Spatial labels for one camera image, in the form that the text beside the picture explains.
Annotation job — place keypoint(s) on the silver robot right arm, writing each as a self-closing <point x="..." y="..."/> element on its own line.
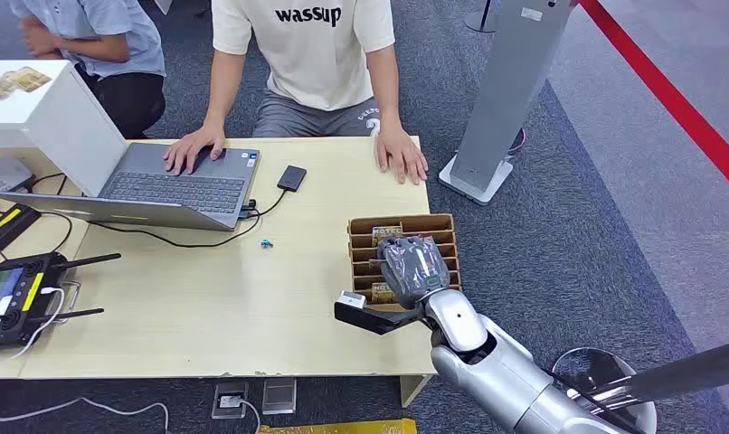
<point x="496" y="371"/>

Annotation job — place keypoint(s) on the person's right hand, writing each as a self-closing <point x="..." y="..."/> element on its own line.
<point x="191" y="147"/>

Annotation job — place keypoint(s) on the brown hotel card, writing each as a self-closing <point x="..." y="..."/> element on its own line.
<point x="380" y="293"/>
<point x="386" y="233"/>

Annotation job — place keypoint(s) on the person's hand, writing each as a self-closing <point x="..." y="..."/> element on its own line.
<point x="38" y="39"/>

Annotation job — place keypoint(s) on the yellow floor strip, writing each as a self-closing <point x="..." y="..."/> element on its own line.
<point x="340" y="428"/>

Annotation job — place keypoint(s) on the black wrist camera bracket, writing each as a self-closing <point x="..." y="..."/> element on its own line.
<point x="373" y="320"/>

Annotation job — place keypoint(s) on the red barrier belt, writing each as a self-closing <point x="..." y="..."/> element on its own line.
<point x="670" y="99"/>

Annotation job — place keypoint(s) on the person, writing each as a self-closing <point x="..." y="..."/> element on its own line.
<point x="110" y="60"/>
<point x="307" y="54"/>

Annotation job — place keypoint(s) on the floor power socket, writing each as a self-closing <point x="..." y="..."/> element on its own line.
<point x="230" y="400"/>

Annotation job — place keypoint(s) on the grey flat device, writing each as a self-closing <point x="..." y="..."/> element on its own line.
<point x="4" y="174"/>

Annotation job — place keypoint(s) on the grey laptop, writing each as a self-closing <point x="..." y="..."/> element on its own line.
<point x="179" y="188"/>

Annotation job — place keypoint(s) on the grey kiosk stand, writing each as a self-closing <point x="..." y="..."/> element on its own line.
<point x="505" y="96"/>

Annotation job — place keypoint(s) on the round stanchion base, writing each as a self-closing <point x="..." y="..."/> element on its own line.
<point x="481" y="21"/>

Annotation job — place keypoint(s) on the chrome stanchion pole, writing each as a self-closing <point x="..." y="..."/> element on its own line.
<point x="670" y="371"/>

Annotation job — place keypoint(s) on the black remote controller with antennas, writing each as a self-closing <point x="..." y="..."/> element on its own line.
<point x="14" y="299"/>

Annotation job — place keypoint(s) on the black device with yellow label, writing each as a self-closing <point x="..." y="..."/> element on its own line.
<point x="8" y="226"/>

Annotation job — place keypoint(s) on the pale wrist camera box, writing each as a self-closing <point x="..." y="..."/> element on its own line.
<point x="352" y="299"/>

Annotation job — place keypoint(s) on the white cabinet box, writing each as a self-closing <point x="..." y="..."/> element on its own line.
<point x="47" y="120"/>

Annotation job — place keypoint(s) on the chrome stanchion base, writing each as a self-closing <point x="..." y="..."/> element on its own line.
<point x="592" y="365"/>

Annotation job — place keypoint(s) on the wooden slotted card holder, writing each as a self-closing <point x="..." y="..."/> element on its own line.
<point x="361" y="263"/>

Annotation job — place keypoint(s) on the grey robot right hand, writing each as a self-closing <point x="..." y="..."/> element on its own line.
<point x="409" y="272"/>

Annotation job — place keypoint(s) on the wooden desk leg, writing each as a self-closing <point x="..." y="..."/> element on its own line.
<point x="413" y="389"/>

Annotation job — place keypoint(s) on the small blue clip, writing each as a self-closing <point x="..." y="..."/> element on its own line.
<point x="266" y="243"/>

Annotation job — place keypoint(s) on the metal floor socket cover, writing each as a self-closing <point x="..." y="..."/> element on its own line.
<point x="279" y="396"/>

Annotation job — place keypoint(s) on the person's left hand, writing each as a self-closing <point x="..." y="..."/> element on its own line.
<point x="400" y="153"/>

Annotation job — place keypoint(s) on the black external drive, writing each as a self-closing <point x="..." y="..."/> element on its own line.
<point x="292" y="178"/>

